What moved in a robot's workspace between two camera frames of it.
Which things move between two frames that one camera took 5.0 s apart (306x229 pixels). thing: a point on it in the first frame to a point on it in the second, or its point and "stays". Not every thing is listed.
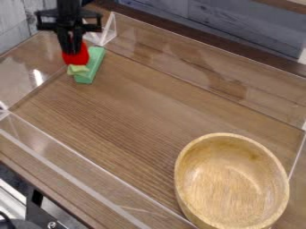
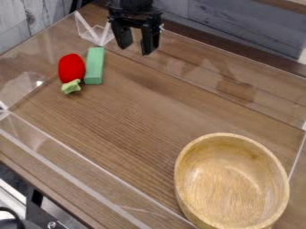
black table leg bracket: (39, 217) stays
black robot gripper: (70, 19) to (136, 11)
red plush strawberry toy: (79, 58) to (71, 71)
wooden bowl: (231, 185) stays
